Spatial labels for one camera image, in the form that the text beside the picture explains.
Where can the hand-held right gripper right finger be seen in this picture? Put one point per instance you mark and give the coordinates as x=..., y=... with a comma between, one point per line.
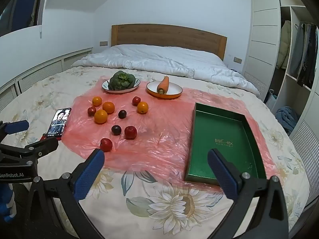
x=224, y=175

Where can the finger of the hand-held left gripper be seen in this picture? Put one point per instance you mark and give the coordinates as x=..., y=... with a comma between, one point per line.
x=17, y=127
x=46, y=145

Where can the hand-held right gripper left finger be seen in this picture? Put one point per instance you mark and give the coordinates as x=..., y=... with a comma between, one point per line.
x=89, y=178

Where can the red apple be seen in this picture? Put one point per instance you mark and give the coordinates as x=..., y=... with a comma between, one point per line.
x=106, y=144
x=136, y=100
x=92, y=110

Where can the green box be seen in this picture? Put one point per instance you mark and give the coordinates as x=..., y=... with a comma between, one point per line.
x=219, y=129

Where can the dark purple plum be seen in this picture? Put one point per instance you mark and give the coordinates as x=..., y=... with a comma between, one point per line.
x=122, y=114
x=116, y=130

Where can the red plum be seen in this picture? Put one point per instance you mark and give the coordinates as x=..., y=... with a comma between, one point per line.
x=130, y=132

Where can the orange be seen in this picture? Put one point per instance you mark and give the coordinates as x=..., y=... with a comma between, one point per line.
x=101, y=116
x=97, y=101
x=142, y=107
x=108, y=107

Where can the smartphone in red case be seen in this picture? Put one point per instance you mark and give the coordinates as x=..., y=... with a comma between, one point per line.
x=58, y=123

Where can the white louvered cabinet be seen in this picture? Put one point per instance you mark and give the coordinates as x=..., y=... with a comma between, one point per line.
x=37, y=76

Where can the pink plastic sheet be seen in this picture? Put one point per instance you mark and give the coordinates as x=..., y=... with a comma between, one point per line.
x=154, y=142

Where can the blue cloth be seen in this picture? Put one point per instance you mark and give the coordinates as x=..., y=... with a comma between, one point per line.
x=287, y=119

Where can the white striped vent panel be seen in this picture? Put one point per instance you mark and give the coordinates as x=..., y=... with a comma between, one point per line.
x=306, y=154

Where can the white plastic bag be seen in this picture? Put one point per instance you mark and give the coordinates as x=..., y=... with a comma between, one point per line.
x=271, y=98

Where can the green bok choy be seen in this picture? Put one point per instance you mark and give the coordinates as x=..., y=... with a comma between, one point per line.
x=121, y=81

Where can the white patterned plate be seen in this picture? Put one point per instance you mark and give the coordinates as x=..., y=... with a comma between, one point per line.
x=132, y=89

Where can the orange enamel plate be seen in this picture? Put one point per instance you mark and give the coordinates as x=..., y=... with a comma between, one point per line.
x=174, y=89

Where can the carrot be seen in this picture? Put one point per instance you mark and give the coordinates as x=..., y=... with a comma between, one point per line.
x=163, y=84

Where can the dark window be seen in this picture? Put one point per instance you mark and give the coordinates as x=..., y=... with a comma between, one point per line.
x=15, y=5

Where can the white duvet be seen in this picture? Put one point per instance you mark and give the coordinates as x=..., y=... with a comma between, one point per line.
x=162, y=57

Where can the beige jacket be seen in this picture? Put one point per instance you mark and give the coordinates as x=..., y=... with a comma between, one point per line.
x=284, y=44

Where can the dark hanging clothes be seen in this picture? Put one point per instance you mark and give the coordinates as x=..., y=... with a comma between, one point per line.
x=306, y=54

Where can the wooden headboard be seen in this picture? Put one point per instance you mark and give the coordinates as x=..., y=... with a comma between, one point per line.
x=169, y=34

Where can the white wardrobe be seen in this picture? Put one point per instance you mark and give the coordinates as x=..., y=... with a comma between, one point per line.
x=264, y=29

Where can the beige wall socket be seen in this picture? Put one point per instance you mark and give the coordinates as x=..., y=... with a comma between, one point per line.
x=238, y=60
x=103, y=43

